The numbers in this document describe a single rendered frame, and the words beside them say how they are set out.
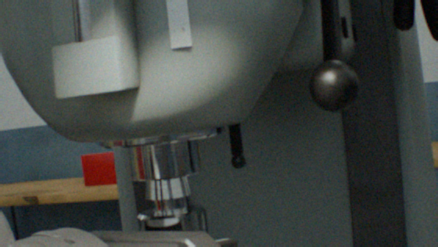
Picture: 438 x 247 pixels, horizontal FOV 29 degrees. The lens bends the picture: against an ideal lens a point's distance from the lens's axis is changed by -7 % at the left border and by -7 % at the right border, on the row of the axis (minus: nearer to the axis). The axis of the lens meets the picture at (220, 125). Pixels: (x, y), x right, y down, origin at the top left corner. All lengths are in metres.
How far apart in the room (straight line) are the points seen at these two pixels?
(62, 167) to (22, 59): 4.67
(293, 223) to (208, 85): 0.48
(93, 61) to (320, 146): 0.51
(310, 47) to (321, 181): 0.31
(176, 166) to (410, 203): 0.43
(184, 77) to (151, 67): 0.02
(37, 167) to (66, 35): 4.79
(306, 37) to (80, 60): 0.25
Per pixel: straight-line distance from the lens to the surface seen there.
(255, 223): 0.98
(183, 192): 0.60
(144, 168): 0.59
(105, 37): 0.48
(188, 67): 0.51
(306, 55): 0.69
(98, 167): 4.51
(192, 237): 0.55
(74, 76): 0.48
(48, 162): 5.24
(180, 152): 0.58
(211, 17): 0.51
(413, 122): 0.97
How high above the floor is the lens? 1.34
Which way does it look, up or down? 3 degrees down
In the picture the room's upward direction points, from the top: 7 degrees counter-clockwise
